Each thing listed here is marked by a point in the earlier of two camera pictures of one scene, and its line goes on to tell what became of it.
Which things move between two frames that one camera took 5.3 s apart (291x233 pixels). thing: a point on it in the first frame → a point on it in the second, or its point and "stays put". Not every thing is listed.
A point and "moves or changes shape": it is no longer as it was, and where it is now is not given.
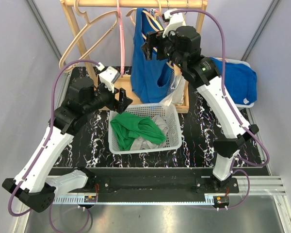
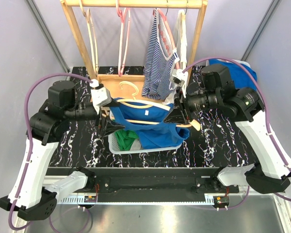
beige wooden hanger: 89,24 → 95,70
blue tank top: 151,82 → 158,136
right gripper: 154,39 → 181,112
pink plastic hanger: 121,40 moves or changes shape
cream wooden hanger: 150,16 → 193,124
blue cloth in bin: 241,81 stays put
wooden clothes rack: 120,88 stays put
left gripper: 123,100 → 107,126
